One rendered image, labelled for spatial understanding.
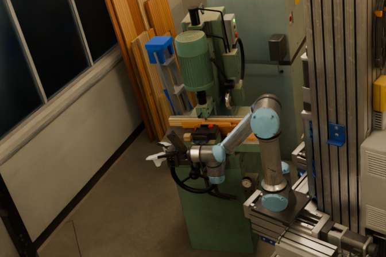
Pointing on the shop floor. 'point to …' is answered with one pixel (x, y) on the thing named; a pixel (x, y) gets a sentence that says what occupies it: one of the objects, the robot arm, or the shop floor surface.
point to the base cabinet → (220, 210)
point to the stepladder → (158, 47)
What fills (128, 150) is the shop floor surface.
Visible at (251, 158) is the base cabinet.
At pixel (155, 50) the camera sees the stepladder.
